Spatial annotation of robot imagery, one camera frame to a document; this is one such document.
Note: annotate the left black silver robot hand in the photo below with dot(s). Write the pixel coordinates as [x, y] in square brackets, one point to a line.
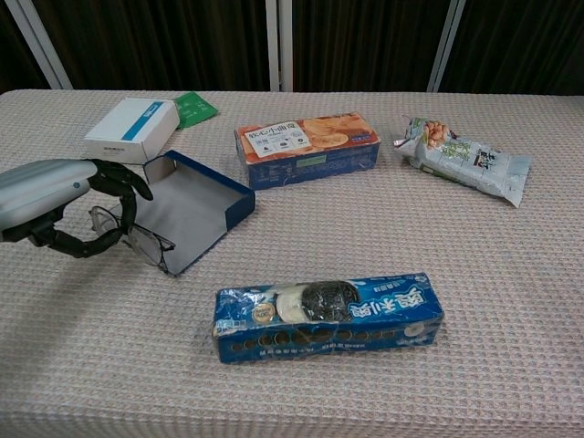
[41, 191]

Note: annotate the black thin-rimmed eyeglasses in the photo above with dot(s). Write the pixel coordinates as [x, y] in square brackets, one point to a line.
[147, 246]

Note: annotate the dark blue glasses box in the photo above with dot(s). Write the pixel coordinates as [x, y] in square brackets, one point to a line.
[191, 214]

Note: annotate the white box with blue stripe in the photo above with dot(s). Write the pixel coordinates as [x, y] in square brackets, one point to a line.
[132, 130]

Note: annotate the orange and blue biscuit box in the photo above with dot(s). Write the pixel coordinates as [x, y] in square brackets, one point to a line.
[310, 155]

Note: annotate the blue Oreo cookie package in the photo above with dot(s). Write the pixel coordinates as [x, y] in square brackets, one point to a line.
[328, 319]

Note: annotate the green packet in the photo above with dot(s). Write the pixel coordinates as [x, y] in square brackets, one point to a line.
[194, 109]

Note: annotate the dark brown curtain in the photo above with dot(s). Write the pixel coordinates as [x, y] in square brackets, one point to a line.
[159, 41]

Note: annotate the beige waffle tablecloth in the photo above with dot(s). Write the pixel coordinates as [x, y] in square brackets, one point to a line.
[319, 237]

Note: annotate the white crumpled snack bag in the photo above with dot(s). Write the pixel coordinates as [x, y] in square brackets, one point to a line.
[465, 164]

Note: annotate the slanted white frame post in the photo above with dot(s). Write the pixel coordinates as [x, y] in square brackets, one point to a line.
[445, 45]
[41, 45]

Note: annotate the upright white double frame post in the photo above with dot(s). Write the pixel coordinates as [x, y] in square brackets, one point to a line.
[279, 45]

